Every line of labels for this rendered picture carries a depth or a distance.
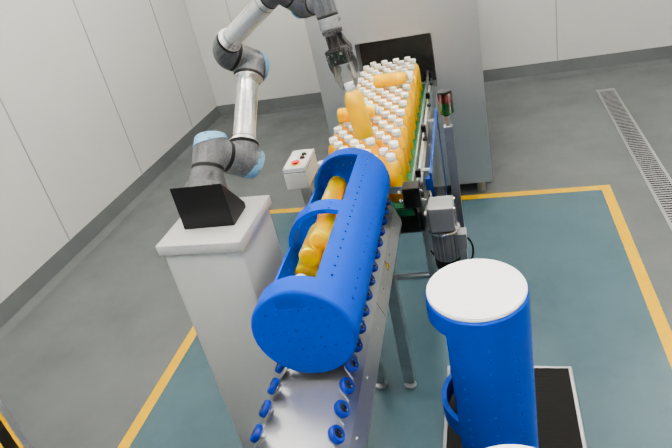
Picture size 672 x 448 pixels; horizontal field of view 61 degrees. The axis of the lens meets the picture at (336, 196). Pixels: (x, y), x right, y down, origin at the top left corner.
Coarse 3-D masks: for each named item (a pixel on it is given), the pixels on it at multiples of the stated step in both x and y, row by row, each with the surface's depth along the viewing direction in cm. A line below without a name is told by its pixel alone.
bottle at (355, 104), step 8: (352, 88) 202; (352, 96) 202; (360, 96) 203; (352, 104) 203; (360, 104) 203; (352, 112) 204; (360, 112) 204; (352, 120) 206; (360, 120) 205; (368, 120) 207; (360, 128) 206; (368, 128) 207; (360, 136) 208; (368, 136) 208
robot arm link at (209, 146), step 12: (204, 132) 202; (216, 132) 202; (204, 144) 200; (216, 144) 201; (228, 144) 205; (192, 156) 202; (204, 156) 198; (216, 156) 199; (228, 156) 203; (228, 168) 206
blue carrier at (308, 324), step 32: (352, 160) 218; (320, 192) 224; (352, 192) 186; (384, 192) 205; (352, 224) 172; (288, 256) 182; (352, 256) 160; (288, 288) 143; (320, 288) 143; (352, 288) 151; (256, 320) 149; (288, 320) 146; (320, 320) 144; (352, 320) 144; (288, 352) 152; (320, 352) 150; (352, 352) 148
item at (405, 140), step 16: (384, 64) 363; (416, 64) 353; (368, 80) 343; (416, 80) 332; (368, 96) 315; (384, 96) 307; (400, 96) 305; (416, 96) 323; (416, 112) 315; (384, 128) 268; (400, 128) 265; (416, 128) 306; (400, 144) 255
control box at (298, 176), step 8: (296, 152) 258; (312, 152) 256; (288, 160) 252; (304, 160) 248; (312, 160) 255; (288, 168) 244; (296, 168) 243; (304, 168) 242; (312, 168) 253; (288, 176) 245; (296, 176) 244; (304, 176) 244; (312, 176) 252; (288, 184) 247; (296, 184) 246; (304, 184) 246
